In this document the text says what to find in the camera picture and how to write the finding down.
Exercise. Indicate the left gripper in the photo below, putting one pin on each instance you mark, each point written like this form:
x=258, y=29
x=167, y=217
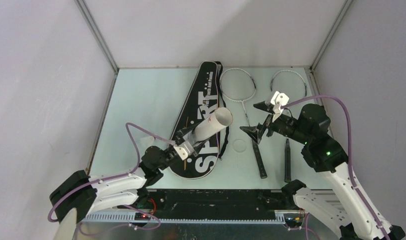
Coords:
x=184, y=131

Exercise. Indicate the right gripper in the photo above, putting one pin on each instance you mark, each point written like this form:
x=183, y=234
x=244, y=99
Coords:
x=254, y=132

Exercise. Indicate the clear round tube lid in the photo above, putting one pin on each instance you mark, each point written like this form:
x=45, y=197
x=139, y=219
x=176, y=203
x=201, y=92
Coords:
x=239, y=145

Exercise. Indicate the white shuttlecock tube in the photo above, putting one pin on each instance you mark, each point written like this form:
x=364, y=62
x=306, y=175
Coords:
x=214, y=123

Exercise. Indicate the white racket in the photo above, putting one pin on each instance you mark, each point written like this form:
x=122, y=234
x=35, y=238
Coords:
x=237, y=85
x=294, y=86

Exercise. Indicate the white shuttlecock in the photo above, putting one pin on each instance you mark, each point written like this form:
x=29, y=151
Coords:
x=147, y=141

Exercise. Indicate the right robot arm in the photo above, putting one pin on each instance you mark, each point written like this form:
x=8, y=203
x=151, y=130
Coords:
x=360, y=219

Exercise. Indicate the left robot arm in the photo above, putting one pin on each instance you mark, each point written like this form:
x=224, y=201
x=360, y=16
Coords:
x=83, y=194

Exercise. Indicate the black racket bag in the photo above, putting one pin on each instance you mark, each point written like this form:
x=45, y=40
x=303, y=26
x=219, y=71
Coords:
x=202, y=99

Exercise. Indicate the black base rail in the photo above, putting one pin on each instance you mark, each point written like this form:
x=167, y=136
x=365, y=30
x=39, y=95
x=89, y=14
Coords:
x=215, y=204

